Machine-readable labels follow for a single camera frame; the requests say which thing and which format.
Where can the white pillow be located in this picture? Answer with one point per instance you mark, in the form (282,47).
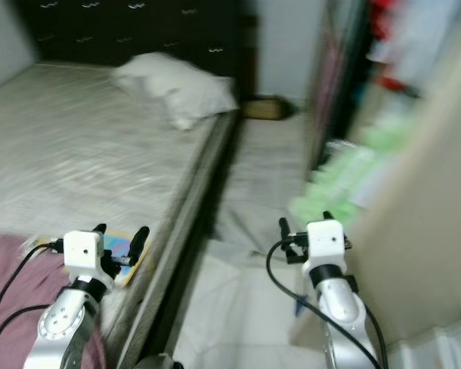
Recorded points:
(177,86)

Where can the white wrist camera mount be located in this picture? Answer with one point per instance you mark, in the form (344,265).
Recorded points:
(326,240)
(82,252)

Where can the dark bed frame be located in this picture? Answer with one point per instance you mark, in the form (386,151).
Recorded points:
(177,254)

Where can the grey floor cloth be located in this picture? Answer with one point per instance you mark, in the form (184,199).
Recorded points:
(261,192)

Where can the white quilted mattress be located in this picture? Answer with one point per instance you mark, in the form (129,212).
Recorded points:
(77,154)

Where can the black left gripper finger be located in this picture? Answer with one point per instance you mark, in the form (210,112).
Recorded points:
(100,229)
(140,244)

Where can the white garment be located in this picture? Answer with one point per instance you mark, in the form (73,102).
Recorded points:
(430,34)

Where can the light green sheer fabric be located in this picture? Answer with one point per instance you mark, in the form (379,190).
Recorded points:
(330,192)

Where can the black tufted headboard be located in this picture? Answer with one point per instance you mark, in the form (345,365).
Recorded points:
(131,31)

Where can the light wood wardrobe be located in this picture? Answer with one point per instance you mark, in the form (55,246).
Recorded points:
(415,231)

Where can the red garment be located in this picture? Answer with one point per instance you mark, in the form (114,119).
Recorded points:
(382,17)

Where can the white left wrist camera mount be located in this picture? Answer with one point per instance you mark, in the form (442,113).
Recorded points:
(82,252)

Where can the purple cartoon print blanket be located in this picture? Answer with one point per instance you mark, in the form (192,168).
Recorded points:
(4,292)

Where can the brown basket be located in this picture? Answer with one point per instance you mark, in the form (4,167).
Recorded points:
(267,108)

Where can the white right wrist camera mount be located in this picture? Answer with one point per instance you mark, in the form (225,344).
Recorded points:
(326,240)

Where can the blue yellow picture book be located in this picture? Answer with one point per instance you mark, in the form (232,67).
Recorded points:
(119,250)

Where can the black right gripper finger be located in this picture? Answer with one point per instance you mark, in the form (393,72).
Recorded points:
(286,231)
(328,217)

